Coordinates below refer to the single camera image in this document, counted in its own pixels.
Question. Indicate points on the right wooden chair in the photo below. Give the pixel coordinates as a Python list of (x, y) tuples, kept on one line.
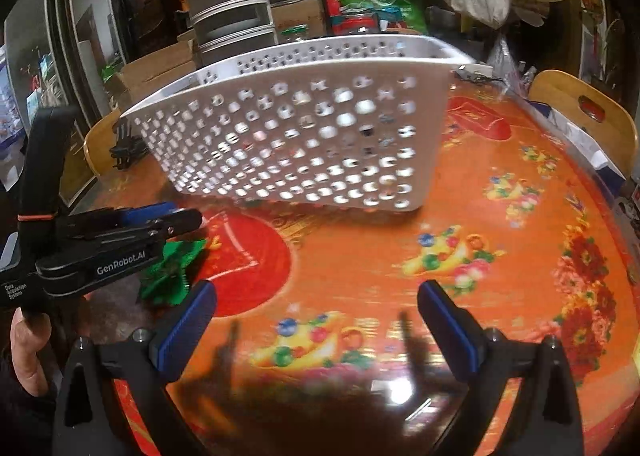
[(607, 122)]

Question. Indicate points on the person's left hand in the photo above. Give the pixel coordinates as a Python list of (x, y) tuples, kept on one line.
[(28, 336)]

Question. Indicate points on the wooden chair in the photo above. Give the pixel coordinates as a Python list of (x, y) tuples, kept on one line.
[(607, 122), (98, 143)]

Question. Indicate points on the cardboard box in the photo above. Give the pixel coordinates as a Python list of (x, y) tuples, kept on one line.
[(140, 78)]

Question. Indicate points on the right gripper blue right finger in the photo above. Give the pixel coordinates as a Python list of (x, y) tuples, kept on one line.
[(458, 335)]

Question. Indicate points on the green snack packet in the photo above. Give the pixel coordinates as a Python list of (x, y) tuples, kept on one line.
[(165, 283)]

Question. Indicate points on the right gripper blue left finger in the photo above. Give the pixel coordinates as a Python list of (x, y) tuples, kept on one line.
[(182, 328)]

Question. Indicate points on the red lid glass jar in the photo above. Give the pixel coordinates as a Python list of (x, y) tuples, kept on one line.
[(357, 23)]

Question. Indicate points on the white perforated plastic basket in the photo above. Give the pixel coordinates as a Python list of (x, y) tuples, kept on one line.
[(351, 121)]

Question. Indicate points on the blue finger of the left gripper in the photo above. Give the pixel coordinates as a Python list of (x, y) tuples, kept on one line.
[(132, 217), (178, 222)]

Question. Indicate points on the left wooden chair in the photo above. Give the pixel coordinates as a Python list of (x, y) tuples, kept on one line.
[(98, 143)]

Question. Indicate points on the black phone stand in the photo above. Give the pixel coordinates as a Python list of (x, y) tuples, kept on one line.
[(128, 147)]

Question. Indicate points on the orange red floral tablecloth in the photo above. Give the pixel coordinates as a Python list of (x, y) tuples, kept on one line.
[(318, 347)]

